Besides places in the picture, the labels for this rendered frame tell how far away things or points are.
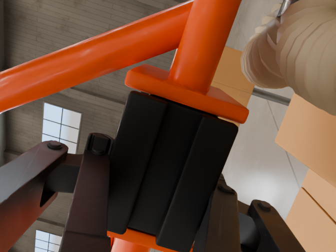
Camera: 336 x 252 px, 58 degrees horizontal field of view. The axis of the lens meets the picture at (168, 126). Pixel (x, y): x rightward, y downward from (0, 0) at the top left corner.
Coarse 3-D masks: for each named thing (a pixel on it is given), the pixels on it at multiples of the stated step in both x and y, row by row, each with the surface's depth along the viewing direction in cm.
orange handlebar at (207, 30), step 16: (208, 0) 14; (224, 0) 14; (240, 0) 14; (192, 16) 14; (208, 16) 14; (224, 16) 14; (192, 32) 14; (208, 32) 14; (224, 32) 14; (176, 48) 19; (192, 48) 14; (208, 48) 14; (176, 64) 15; (192, 64) 14; (208, 64) 14; (176, 80) 15; (192, 80) 15; (208, 80) 15; (112, 240) 22
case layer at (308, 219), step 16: (320, 176) 94; (304, 192) 100; (320, 192) 91; (304, 208) 97; (320, 208) 89; (288, 224) 104; (304, 224) 95; (320, 224) 87; (304, 240) 92; (320, 240) 85
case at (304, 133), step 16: (288, 112) 34; (304, 112) 30; (320, 112) 27; (288, 128) 32; (304, 128) 29; (320, 128) 26; (288, 144) 31; (304, 144) 28; (320, 144) 26; (304, 160) 27; (320, 160) 25
